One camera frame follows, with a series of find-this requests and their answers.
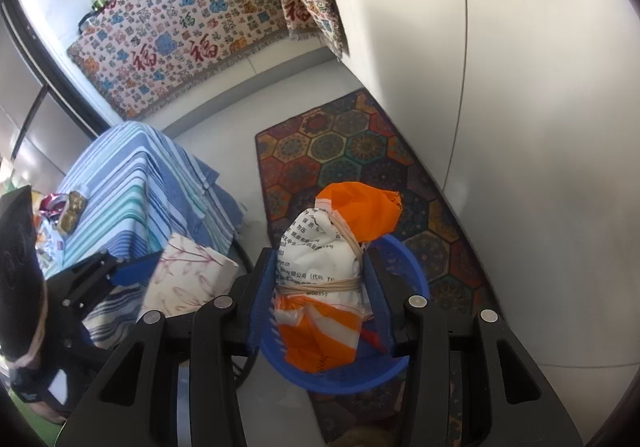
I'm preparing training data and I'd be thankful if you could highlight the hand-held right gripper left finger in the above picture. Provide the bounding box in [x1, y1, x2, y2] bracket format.
[57, 247, 281, 447]

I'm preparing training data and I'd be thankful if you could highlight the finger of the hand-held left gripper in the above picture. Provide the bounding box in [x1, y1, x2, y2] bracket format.
[47, 249, 163, 313]

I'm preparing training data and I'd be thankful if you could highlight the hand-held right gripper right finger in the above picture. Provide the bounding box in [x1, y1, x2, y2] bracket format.
[370, 252, 583, 447]

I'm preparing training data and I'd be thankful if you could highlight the red sachet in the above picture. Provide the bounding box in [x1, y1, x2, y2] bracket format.
[361, 324, 390, 354]

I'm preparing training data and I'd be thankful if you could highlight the colourful print packet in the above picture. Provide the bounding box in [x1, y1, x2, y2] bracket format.
[34, 216, 67, 279]

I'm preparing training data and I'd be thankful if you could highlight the orange white plastic bag bundle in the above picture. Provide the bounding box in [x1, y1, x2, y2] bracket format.
[272, 182, 403, 373]

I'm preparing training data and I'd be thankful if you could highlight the dark gold snack wrapper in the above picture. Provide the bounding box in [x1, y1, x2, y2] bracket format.
[56, 191, 89, 234]

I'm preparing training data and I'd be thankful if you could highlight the blue plastic wastebasket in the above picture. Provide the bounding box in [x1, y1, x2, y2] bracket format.
[247, 232, 431, 395]

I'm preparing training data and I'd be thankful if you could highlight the floral print paper packet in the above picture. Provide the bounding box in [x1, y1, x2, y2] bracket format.
[144, 233, 240, 319]

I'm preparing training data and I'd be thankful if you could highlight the blue striped tablecloth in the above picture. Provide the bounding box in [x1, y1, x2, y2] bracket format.
[37, 121, 246, 350]

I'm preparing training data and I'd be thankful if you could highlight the grey refrigerator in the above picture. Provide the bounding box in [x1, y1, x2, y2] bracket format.
[0, 2, 96, 178]

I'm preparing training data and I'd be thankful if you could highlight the hexagon pattern rug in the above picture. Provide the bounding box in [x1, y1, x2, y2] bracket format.
[254, 88, 501, 445]

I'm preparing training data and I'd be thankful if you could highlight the white lower cabinet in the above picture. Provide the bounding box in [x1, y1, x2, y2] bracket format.
[310, 0, 636, 378]

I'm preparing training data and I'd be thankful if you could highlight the large printed blanket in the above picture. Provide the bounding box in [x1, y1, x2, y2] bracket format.
[66, 0, 323, 122]

